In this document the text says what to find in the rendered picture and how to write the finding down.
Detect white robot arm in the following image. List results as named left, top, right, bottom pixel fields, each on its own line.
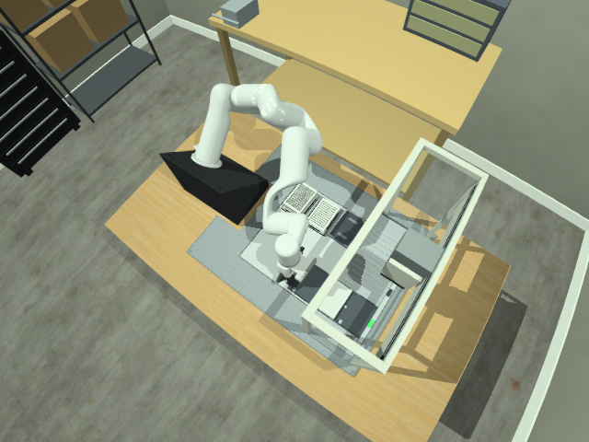
left=191, top=84, right=323, bottom=283

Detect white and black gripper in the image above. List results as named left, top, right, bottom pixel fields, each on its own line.
left=276, top=246, right=305, bottom=284

